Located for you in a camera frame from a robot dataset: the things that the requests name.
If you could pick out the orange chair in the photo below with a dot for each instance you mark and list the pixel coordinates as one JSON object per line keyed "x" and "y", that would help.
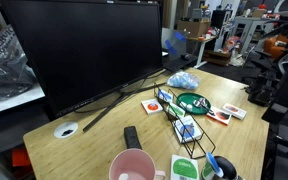
{"x": 274, "y": 48}

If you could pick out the green white booklet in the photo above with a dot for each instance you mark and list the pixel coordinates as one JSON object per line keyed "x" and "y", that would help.
{"x": 184, "y": 168}

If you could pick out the white background desk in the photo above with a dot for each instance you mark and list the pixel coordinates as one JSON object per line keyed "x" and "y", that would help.
{"x": 202, "y": 53}

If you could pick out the black keyboard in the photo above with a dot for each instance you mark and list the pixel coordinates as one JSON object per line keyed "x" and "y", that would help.
{"x": 179, "y": 64}

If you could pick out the white card orange picture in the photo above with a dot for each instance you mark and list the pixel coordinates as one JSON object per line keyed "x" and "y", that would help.
{"x": 234, "y": 111}

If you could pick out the brown wooden crate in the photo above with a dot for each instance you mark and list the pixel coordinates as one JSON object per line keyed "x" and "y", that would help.
{"x": 217, "y": 57}

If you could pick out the blue white plastic bag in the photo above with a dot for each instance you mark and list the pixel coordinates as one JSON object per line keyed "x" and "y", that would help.
{"x": 184, "y": 80}

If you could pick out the white book blue circle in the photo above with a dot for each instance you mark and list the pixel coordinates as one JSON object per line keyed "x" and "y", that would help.
{"x": 187, "y": 130}

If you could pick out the black computer mouse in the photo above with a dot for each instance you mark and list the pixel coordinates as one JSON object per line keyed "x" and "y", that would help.
{"x": 185, "y": 56}

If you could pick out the green and white card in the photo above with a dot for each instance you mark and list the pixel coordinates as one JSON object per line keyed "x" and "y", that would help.
{"x": 176, "y": 110}

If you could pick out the white desk grommet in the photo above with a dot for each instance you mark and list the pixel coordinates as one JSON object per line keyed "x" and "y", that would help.
{"x": 59, "y": 131}

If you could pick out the white card orange circle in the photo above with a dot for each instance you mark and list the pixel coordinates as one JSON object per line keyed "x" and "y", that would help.
{"x": 152, "y": 106}

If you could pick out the red box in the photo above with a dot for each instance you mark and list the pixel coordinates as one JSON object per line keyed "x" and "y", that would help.
{"x": 20, "y": 157}

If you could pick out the white cabinet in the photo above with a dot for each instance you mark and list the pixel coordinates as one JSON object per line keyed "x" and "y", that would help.
{"x": 250, "y": 30}

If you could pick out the red black abc card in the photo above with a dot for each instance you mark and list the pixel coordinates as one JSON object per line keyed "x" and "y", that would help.
{"x": 221, "y": 115}

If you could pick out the blue plastic spoon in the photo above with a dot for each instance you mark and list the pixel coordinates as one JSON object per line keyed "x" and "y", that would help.
{"x": 214, "y": 163}

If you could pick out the pink pot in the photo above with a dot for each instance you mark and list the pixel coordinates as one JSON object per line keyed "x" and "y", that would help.
{"x": 134, "y": 163}

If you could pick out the cardboard box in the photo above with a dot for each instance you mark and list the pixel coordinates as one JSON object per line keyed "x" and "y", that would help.
{"x": 192, "y": 28}

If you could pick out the black equipment on stand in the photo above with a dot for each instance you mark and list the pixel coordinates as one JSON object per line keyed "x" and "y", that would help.
{"x": 260, "y": 88}

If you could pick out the black monitor stand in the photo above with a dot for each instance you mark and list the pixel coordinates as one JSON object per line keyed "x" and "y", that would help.
{"x": 104, "y": 113}

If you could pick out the black remote control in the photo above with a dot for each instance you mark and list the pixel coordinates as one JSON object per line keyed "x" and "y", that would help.
{"x": 131, "y": 136}

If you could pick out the large black monitor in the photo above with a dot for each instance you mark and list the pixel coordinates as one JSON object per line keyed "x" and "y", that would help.
{"x": 84, "y": 50}

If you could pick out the silver pincers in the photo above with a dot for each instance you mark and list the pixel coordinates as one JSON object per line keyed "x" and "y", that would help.
{"x": 200, "y": 103}

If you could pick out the white item in pot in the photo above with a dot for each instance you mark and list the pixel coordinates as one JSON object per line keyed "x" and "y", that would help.
{"x": 123, "y": 176}

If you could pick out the small white cylinder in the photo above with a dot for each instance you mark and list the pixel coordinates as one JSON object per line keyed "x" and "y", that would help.
{"x": 183, "y": 104}
{"x": 189, "y": 107}

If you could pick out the green round plate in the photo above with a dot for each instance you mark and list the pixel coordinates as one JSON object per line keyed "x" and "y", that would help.
{"x": 187, "y": 98}

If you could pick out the black plastic bag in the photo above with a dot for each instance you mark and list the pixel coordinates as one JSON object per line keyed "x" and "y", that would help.
{"x": 7, "y": 76}

